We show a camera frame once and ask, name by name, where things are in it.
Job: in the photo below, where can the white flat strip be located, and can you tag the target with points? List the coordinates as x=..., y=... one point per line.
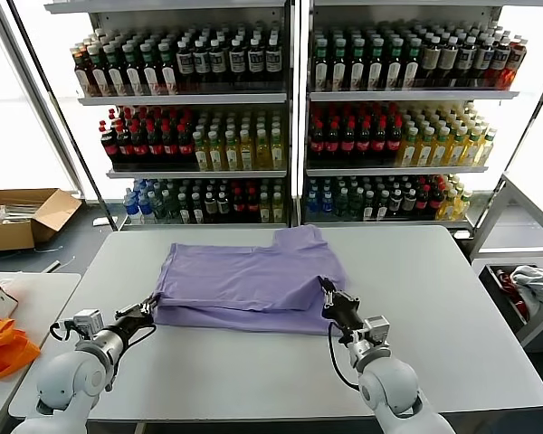
x=52, y=266

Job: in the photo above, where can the green tinted bottle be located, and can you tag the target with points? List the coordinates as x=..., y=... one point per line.
x=161, y=208
x=355, y=205
x=341, y=205

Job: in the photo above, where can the grey metal cart frame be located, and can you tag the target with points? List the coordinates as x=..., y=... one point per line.
x=516, y=252

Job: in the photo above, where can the dark storage bin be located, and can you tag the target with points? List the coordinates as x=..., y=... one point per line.
x=502, y=295

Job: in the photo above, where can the dark bottle white square label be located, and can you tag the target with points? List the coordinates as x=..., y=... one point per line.
x=255, y=59
x=237, y=60
x=185, y=63
x=218, y=61
x=273, y=59
x=465, y=59
x=202, y=62
x=482, y=59

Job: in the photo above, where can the grey slanted frame post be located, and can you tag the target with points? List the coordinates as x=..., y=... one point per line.
x=39, y=92

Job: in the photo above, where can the crumpled clear plastic wrap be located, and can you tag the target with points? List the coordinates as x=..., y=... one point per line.
x=6, y=282

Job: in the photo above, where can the purple t-shirt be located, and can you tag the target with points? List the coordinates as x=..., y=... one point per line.
x=235, y=280

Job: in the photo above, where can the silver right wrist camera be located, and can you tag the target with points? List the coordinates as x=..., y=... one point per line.
x=375, y=327

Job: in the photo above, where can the orange cloth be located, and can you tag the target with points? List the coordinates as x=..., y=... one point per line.
x=4, y=356

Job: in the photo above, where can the grey metal shelf unit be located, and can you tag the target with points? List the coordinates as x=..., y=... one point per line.
x=185, y=99
x=412, y=95

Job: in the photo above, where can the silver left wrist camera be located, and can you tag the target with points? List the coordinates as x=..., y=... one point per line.
x=88, y=321

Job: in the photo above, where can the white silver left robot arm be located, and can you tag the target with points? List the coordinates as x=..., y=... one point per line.
x=68, y=375

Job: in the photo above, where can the small white flat object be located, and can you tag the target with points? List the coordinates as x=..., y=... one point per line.
x=101, y=221
x=461, y=234

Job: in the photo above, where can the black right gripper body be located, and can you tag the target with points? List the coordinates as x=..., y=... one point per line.
x=346, y=314

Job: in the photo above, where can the red tea bottle white cap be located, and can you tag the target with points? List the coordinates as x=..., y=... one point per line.
x=83, y=78
x=515, y=63

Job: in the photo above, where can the open cardboard box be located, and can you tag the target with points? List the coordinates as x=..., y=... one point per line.
x=9, y=234

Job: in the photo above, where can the white grey crumpled garment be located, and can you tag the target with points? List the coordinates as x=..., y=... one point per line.
x=534, y=282

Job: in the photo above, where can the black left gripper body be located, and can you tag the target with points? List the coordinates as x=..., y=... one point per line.
x=126, y=326

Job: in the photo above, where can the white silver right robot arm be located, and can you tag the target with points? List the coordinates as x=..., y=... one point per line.
x=389, y=384

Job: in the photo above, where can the yellow juice bottle green cap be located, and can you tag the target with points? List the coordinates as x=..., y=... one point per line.
x=425, y=151
x=462, y=206
x=440, y=151
x=471, y=151
x=486, y=151
x=409, y=151
x=456, y=151
x=448, y=206

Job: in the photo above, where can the red white garment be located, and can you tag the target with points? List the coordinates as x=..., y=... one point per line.
x=507, y=280

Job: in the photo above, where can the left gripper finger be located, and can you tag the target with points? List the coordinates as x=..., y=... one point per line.
x=136, y=310
x=151, y=307

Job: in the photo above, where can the dark bottle green white label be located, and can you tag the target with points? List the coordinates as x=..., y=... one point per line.
x=376, y=67
x=168, y=73
x=412, y=67
x=133, y=74
x=117, y=75
x=357, y=67
x=339, y=67
x=100, y=76
x=394, y=67
x=150, y=74
x=321, y=67

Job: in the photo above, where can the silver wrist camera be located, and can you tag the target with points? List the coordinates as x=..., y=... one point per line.
x=88, y=321
x=375, y=327

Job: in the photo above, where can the orange white carton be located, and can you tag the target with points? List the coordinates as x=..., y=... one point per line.
x=4, y=301

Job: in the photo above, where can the blue water bottle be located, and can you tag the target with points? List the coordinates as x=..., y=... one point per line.
x=313, y=205
x=327, y=205
x=133, y=210
x=147, y=210

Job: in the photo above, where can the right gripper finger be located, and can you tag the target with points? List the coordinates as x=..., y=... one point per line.
x=329, y=296
x=346, y=296

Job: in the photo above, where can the red bottle blue label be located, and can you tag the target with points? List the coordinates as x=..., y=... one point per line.
x=498, y=60

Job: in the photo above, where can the dark bottle grey label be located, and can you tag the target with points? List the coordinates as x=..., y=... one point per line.
x=409, y=203
x=223, y=206
x=211, y=206
x=396, y=203

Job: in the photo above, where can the dark bottle beige label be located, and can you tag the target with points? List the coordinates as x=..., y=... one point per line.
x=448, y=59
x=431, y=60

